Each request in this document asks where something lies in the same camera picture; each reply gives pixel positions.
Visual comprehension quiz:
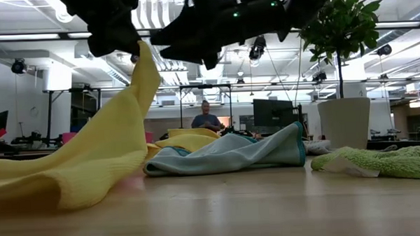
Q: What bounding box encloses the lime green fluffy towel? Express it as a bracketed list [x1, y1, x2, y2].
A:
[309, 137, 420, 185]

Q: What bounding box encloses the plain yellow microfiber towel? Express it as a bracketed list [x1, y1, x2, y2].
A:
[0, 40, 166, 214]

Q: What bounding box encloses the grey microfiber towel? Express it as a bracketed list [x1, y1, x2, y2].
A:
[303, 138, 333, 156]

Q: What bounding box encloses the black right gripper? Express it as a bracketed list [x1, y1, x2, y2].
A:
[148, 0, 293, 72]

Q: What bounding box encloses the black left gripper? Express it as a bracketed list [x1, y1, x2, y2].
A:
[57, 0, 143, 60]

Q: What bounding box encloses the potted tree in white pot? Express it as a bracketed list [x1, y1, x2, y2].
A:
[297, 0, 389, 153]

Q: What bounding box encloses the black monitor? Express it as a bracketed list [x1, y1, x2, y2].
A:
[253, 97, 295, 128]
[0, 110, 11, 134]

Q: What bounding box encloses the light blue towel teal edge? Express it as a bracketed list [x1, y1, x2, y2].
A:
[141, 120, 307, 178]

